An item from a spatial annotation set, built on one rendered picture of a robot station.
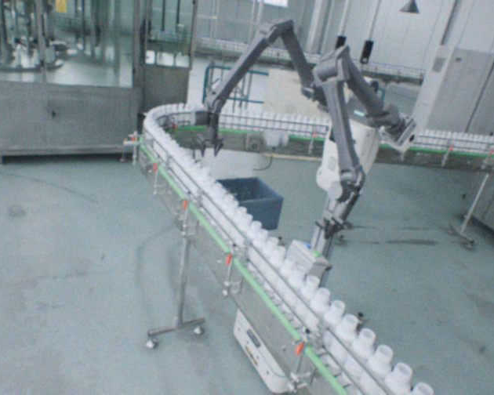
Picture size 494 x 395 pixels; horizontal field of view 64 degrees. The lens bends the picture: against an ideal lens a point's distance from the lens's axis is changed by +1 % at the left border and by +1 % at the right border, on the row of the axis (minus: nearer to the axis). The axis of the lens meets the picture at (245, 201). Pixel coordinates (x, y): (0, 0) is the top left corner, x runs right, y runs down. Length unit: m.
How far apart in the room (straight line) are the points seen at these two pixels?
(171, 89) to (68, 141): 2.65
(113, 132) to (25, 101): 0.92
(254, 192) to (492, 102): 6.08
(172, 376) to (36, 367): 0.72
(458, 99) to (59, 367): 6.86
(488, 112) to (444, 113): 0.86
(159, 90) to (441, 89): 4.63
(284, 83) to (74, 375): 4.43
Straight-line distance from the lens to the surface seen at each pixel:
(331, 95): 1.41
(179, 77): 6.99
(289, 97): 5.75
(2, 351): 2.68
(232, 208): 1.62
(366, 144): 1.89
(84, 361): 2.53
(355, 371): 1.20
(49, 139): 4.81
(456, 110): 7.71
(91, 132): 4.83
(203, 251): 1.84
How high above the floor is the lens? 1.87
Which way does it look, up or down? 25 degrees down
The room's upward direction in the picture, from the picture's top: 10 degrees clockwise
